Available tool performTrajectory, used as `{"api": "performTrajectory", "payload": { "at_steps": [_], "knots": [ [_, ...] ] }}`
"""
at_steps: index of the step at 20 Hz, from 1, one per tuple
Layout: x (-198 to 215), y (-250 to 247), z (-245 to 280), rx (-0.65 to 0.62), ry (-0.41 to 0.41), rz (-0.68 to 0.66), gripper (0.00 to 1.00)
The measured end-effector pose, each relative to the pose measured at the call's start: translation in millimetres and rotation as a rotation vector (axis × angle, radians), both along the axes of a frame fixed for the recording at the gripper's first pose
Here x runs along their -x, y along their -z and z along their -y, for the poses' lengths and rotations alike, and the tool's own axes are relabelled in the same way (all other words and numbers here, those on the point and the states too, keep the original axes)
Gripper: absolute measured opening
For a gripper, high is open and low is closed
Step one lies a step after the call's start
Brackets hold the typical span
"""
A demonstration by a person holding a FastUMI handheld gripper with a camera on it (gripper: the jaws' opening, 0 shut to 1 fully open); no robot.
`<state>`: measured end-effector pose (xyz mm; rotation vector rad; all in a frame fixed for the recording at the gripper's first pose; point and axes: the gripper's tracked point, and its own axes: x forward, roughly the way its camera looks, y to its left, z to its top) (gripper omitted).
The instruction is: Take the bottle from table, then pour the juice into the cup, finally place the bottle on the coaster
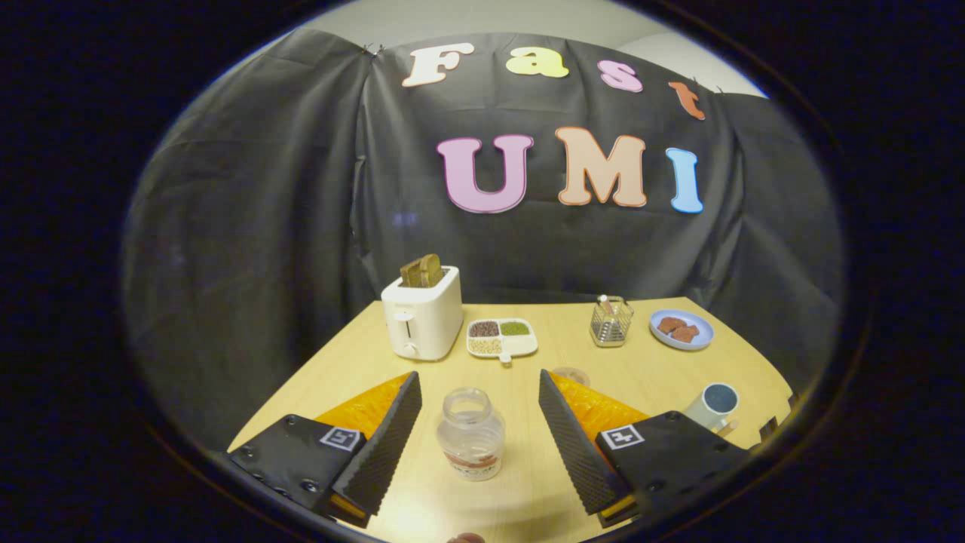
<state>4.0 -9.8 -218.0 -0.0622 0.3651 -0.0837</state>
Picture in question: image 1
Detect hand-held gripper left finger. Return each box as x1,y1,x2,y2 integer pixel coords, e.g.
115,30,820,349
226,370,424,529

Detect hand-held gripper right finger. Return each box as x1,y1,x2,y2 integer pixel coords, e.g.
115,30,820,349
538,368,753,529

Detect clear plastic juice bottle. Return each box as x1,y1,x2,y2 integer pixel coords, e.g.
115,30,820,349
436,387,507,482

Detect white cup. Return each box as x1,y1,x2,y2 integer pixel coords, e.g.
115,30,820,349
682,382,743,438

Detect wooden table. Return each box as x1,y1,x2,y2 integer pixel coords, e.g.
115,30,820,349
226,297,797,543

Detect white toaster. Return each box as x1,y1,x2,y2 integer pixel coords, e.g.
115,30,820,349
381,265,464,361

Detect white divided grain tray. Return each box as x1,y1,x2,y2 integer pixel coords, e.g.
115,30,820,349
466,318,539,367

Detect blue plate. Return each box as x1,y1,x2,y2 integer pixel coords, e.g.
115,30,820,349
649,308,715,351

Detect brown toast slices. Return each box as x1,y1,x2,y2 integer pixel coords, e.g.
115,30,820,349
400,253,446,289

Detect black backdrop cloth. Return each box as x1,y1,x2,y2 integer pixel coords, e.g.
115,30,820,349
123,30,844,453

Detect metal wire holder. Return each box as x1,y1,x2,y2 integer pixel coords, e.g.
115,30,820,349
590,295,635,348

